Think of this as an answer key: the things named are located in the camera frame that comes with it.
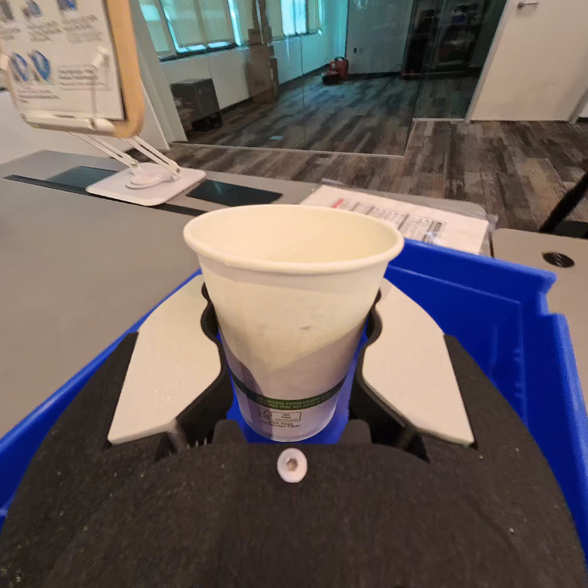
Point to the red equipment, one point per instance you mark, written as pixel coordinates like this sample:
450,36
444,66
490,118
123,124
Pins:
337,71

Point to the dark shelving unit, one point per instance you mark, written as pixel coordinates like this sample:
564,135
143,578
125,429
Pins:
441,36

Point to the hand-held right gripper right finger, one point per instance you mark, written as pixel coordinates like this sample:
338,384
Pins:
413,372

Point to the stack of white paper cups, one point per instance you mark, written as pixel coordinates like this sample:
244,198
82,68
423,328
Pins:
294,298

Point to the stacked cardboard boxes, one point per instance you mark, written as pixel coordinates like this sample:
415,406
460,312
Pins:
262,59

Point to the blue plastic bin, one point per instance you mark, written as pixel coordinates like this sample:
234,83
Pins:
482,298

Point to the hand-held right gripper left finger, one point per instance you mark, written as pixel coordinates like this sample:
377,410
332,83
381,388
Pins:
170,367

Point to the dark low cabinet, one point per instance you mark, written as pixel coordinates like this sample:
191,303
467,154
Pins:
195,103

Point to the laminated printed paper sheet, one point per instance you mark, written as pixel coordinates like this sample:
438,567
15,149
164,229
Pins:
450,229

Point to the round black desk grommet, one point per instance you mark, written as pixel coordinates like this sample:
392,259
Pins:
558,259

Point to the black monitor floor stand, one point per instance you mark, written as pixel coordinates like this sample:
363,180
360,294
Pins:
567,211

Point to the white printed instruction sheet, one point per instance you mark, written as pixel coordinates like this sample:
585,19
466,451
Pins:
59,55

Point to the white door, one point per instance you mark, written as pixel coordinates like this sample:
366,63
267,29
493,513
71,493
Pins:
528,69

